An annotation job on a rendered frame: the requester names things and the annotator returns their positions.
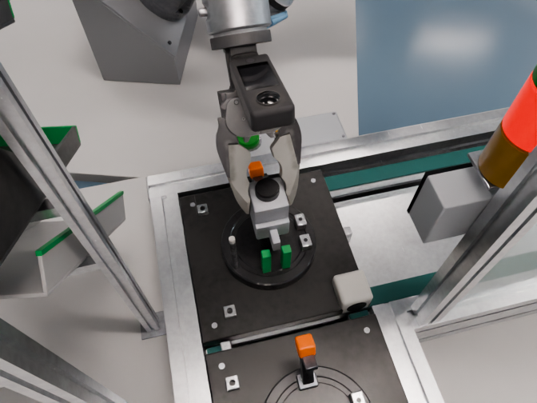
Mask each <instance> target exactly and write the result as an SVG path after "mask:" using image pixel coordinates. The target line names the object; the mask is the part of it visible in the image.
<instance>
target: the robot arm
mask: <svg viewBox="0 0 537 403"><path fill-rule="evenodd" d="M140 1H141V3H142V4H143V5H144V6H145V7H146V8H147V9H149V10H150V11H151V12H153V13H154V14H156V15H157V16H158V17H160V18H163V19H165V20H168V21H172V22H175V21H179V20H181V19H183V17H184V16H186V15H187V13H188V12H190V10H191V8H192V6H193V3H194V1H195V0H140ZM292 3H293V0H202V5H203V6H204V8H199V9H198V10H197V12H198V16H199V17H201V18H202V17H207V19H206V21H205V24H206V28H207V32H208V34H209V35H213V38H210V44H211V48H212V50H222V49H223V51H224V53H225V59H226V64H227V69H228V74H229V82H230V86H229V89H228V90H219V91H217V96H218V100H219V105H220V110H221V118H217V121H218V129H217V133H216V147H217V153H218V155H219V158H220V160H221V164H222V165H223V168H224V170H225V173H226V176H227V178H228V180H229V184H230V185H231V188H232V191H233V194H234V196H235V198H236V200H237V202H238V204H239V205H240V207H241V208H242V209H243V210H244V211H245V213H246V214H250V210H251V199H250V197H249V194H248V189H249V180H248V179H247V169H248V167H249V164H250V162H251V153H250V152H249V151H248V150H247V149H246V148H244V147H243V146H242V145H241V144H239V141H238V139H237V136H238V137H243V140H244V142H249V139H250V138H251V136H254V135H258V134H267V135H268V136H269V137H271V138H274V134H275V139H274V141H273V142H272V144H271V145H270V150H271V153H272V156H273V157H274V158H275V159H276V160H277V161H278V163H279V166H280V172H279V175H280V176H281V178H282V179H283V182H284V191H285V193H286V196H287V199H288V203H289V205H291V204H292V203H293V201H294V198H295V196H296V191H297V186H298V181H299V172H300V158H301V143H302V137H301V131H300V126H299V124H298V121H297V120H296V118H295V105H294V103H293V102H292V99H291V98H290V96H289V94H288V91H287V90H286V89H285V87H284V84H283V82H282V81H281V79H280V77H279V75H278V73H277V71H276V69H275V67H274V66H273V64H272V62H271V60H270V58H269V56H268V55H267V54H260V55H259V54H258V53H257V45H256V44H258V43H263V42H271V41H272V37H271V31H270V30H267V29H268V28H270V27H272V26H274V25H276V24H277V23H279V22H281V21H283V20H285V19H286V18H287V17H288V14H287V13H288V11H287V10H286V9H287V8H288V7H289V6H291V5H292ZM275 131H277V132H275ZM273 132H274V133H273Z"/></svg>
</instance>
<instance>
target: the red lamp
mask: <svg viewBox="0 0 537 403"><path fill-rule="evenodd" d="M532 72H533V71H532ZM532 72H531V74H530V76H529V77H528V79H527V80H526V82H525V83H524V85H523V87H522V89H521V90H520V92H519V93H518V95H517V97H516V98H515V100H514V101H513V103H512V104H511V106H510V108H509V110H508V111H507V112H506V114H505V116H504V117H503V121H502V127H503V132H504V133H505V134H506V136H507V137H508V139H509V140H510V141H511V142H512V143H514V144H515V145H516V146H518V147H519V148H520V149H522V150H526V151H527V152H531V151H532V150H533V149H534V148H535V147H536V145H537V88H536V86H535V84H534V82H533V80H532Z"/></svg>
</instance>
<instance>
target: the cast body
mask: <svg viewBox="0 0 537 403"><path fill-rule="evenodd" d="M248 194H249V197H250V199H251V210H250V216H251V219H252V223H253V228H254V231H255V234H256V238H257V239H258V240H259V239H262V238H267V237H269V239H270V241H271V245H272V250H273V251H275V250H279V249H280V238H279V235H281V234H286V233H288V232H289V219H288V210H289V203H288V199H287V196H286V193H285V191H284V186H283V183H282V181H281V178H263V179H261V180H260V181H258V182H250V183H249V189H248Z"/></svg>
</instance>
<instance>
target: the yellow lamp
mask: <svg viewBox="0 0 537 403"><path fill-rule="evenodd" d="M502 121H503V119H502ZM502 121H501V122H500V124H499V125H498V127H497V129H496V130H495V132H494V133H493V135H492V136H491V139H490V140H489V142H488V143H487V145H486V146H485V148H484V149H483V152H482V153H481V155H480V156H479V169H480V171H481V173H482V175H483V176H484V177H485V178H486V179H487V180H488V181H489V182H490V183H492V184H493V185H495V186H498V187H499V188H501V189H503V188H504V186H505V185H506V184H507V183H508V182H509V181H510V179H511V178H512V176H513V175H514V174H515V172H516V171H517V170H518V168H519V167H520V166H521V165H522V164H523V162H524V161H525V160H526V158H527V157H528V155H529V154H528V152H527V151H526V150H522V149H520V148H519V147H518V146H516V145H515V144H514V143H512V142H511V141H510V140H509V139H508V137H507V136H506V134H505V133H504V132H503V127H502Z"/></svg>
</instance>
